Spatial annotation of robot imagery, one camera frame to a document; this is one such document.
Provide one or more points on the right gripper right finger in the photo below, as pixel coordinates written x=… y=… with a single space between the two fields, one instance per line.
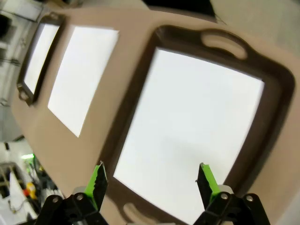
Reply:
x=206 y=185

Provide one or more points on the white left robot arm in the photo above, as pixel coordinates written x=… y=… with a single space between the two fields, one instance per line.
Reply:
x=16 y=152

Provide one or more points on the white A4 sheets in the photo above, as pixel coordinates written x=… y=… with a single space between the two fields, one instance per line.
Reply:
x=39 y=58
x=187 y=117

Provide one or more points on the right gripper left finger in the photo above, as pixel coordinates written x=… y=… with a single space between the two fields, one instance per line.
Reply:
x=98 y=187

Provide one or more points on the brown plastic tray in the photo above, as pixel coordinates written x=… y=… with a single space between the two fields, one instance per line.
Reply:
x=274 y=117
x=25 y=93

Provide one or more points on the white A4 paper stack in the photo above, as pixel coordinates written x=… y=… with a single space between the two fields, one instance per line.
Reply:
x=82 y=77

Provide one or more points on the yellow red tool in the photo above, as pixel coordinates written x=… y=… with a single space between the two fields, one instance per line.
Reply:
x=30 y=191

